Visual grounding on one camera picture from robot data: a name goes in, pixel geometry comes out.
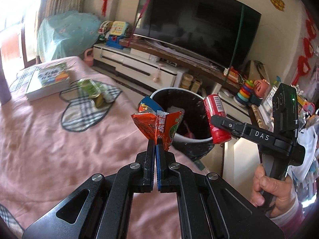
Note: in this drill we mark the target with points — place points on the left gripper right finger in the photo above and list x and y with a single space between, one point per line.
166 178

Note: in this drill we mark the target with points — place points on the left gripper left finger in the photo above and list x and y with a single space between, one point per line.
148 167

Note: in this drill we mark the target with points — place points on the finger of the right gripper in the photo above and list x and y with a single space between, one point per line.
247 131

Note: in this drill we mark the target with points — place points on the red cylindrical can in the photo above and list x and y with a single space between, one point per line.
215 111

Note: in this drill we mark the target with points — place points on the red snack wrapper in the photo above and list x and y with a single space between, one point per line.
156 123

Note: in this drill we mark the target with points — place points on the black round trash bin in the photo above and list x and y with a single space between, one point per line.
193 136

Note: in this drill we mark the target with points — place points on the person's right hand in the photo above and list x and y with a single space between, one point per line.
282 190

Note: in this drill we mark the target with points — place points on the pink sleeve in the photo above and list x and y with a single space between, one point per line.
290 221

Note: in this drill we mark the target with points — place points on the green snack wrapper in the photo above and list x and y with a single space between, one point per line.
97 92

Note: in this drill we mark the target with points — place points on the white tv cabinet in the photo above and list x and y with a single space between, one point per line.
153 74

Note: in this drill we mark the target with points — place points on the black flat television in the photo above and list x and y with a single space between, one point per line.
221 31

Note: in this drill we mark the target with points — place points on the children's picture book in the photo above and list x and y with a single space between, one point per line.
47 81

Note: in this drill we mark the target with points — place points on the yellow toy phone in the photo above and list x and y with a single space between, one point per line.
120 28

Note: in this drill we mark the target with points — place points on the purple thermos bottle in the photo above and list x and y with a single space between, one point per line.
5 94

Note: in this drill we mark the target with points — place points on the teal covered furniture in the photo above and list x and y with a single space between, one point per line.
67 34

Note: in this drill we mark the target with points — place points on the rainbow stacking ring toy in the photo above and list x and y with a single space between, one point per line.
243 95

